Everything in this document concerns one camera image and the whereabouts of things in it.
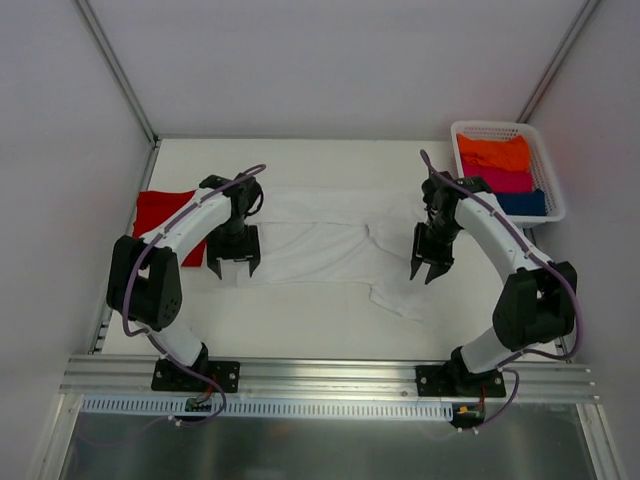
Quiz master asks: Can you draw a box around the white t shirt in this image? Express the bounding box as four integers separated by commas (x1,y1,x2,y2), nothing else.
237,187,446,322

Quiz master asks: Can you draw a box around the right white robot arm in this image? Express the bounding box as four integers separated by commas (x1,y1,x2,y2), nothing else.
410,172,577,398

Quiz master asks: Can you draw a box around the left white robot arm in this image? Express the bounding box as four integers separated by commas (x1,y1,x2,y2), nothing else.
106,164,266,390

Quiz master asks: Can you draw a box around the folded red t shirt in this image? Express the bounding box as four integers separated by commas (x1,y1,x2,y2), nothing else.
130,189,209,269

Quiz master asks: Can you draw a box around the blue t shirt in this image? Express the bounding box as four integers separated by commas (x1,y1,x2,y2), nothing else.
496,189,547,216

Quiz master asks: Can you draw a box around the pink t shirt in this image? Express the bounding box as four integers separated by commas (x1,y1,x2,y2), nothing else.
462,161,534,194

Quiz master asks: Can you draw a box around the orange t shirt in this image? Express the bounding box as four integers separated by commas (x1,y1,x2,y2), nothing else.
456,134,531,172

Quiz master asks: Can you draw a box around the white plastic basket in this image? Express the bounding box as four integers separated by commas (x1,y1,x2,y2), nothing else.
451,121,565,228

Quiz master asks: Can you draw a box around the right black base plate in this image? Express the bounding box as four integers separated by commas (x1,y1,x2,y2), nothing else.
415,365,506,398

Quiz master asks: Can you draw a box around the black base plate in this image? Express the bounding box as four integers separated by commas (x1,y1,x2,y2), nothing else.
151,359,241,393
415,365,506,398

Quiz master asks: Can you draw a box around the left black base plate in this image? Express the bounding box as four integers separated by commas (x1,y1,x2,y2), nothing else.
151,359,241,393

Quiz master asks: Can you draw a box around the aluminium mounting rail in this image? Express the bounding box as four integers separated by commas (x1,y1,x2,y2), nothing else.
60,354,601,404

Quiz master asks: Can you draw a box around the white slotted cable duct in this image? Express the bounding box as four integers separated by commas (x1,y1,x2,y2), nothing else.
81,395,453,422

